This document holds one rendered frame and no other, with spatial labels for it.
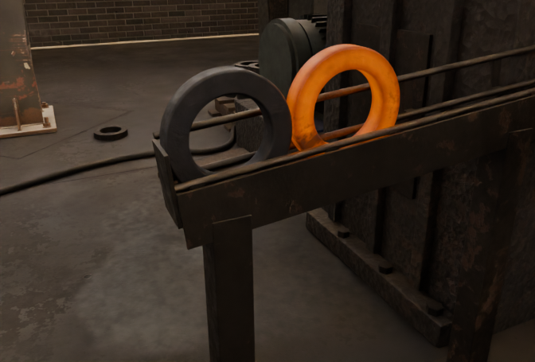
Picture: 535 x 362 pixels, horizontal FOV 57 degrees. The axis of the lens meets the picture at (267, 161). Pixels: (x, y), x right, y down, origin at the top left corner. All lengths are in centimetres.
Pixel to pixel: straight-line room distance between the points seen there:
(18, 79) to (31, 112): 20
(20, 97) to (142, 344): 212
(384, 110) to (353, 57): 11
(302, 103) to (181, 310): 87
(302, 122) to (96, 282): 104
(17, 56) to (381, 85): 260
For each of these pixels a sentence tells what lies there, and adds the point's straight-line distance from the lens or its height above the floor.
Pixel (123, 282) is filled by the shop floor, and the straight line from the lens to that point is 158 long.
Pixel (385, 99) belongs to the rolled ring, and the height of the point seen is 68.
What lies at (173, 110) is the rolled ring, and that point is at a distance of 64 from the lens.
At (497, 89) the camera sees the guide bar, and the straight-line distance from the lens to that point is 102.
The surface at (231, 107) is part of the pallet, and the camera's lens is 283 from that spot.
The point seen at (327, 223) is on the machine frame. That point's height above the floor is 7.
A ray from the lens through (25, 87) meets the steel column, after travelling 318.
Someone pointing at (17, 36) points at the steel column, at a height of 54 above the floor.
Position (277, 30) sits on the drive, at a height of 64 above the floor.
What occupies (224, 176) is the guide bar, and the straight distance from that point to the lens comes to 67.
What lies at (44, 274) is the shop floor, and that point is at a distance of 170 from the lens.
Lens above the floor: 87
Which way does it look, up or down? 21 degrees down
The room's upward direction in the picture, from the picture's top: 1 degrees counter-clockwise
